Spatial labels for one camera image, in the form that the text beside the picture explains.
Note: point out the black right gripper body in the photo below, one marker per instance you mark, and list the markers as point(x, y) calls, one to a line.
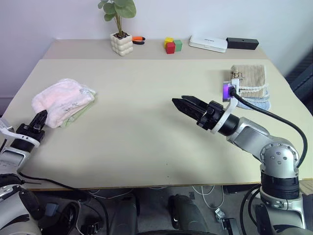
point(211, 116)

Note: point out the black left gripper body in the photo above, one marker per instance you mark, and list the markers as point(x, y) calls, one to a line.
point(29, 130)

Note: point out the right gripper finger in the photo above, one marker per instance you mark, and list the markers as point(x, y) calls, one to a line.
point(188, 110)
point(195, 101)

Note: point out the pink towel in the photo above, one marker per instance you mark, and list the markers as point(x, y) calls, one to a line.
point(61, 98)

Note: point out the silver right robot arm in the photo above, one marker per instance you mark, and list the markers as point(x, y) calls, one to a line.
point(249, 134)

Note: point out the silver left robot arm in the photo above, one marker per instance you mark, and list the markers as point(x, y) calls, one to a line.
point(9, 159)

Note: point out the light green towel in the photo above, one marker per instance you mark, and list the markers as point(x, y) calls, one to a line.
point(78, 115)

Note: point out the light blue towel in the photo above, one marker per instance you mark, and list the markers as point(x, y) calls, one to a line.
point(261, 104)

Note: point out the beige ribbed towel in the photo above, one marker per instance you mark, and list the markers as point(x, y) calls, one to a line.
point(252, 76)

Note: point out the green cube block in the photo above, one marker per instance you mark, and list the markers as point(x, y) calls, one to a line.
point(178, 46)

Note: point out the red cube block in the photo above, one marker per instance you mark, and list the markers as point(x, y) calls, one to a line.
point(170, 48)

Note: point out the white flat box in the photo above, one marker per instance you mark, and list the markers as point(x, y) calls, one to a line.
point(207, 43)

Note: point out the yellow cube block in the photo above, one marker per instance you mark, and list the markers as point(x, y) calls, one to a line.
point(168, 40)

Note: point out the black rectangular box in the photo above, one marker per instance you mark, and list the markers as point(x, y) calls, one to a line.
point(242, 43)

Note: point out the orange and black pliers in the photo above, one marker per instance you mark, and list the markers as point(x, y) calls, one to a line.
point(138, 38)

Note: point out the white bubble plant pot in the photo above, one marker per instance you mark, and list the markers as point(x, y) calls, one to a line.
point(121, 45)

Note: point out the dark ribbed chair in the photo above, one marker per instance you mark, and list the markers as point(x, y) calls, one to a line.
point(303, 78)

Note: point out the dark rounded shape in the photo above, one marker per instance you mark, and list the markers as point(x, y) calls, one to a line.
point(124, 210)
point(185, 213)

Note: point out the green leafy plant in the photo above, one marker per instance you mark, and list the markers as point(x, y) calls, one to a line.
point(122, 6)

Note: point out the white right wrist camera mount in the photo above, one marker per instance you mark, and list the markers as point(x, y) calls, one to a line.
point(231, 104)

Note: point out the metal caster bracket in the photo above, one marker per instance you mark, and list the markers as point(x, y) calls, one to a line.
point(223, 218)

